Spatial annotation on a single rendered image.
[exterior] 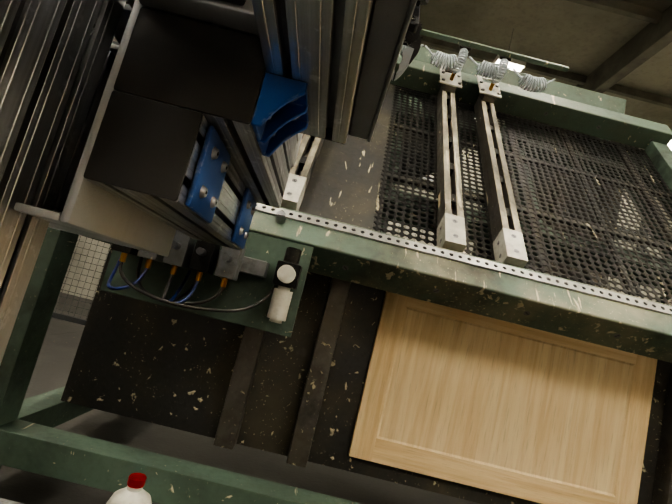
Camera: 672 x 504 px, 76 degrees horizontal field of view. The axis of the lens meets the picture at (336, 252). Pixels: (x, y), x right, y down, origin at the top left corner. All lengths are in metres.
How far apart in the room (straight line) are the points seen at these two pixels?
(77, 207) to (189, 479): 0.91
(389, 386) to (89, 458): 0.83
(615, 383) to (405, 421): 0.69
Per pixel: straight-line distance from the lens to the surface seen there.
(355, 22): 0.36
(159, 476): 1.28
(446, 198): 1.40
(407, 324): 1.40
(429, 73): 2.17
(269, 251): 1.14
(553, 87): 2.84
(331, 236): 1.16
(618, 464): 1.73
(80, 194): 0.47
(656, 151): 2.48
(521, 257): 1.32
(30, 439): 1.39
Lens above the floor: 0.66
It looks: 8 degrees up
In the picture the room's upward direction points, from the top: 14 degrees clockwise
